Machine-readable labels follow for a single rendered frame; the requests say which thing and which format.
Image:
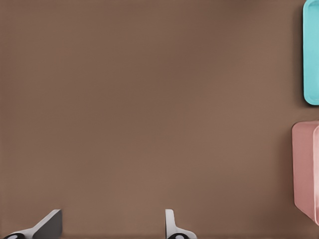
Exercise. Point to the pink box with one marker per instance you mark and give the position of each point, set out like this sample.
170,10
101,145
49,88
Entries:
305,169

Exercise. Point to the pale blue-green tray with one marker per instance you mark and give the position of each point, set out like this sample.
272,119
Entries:
312,49

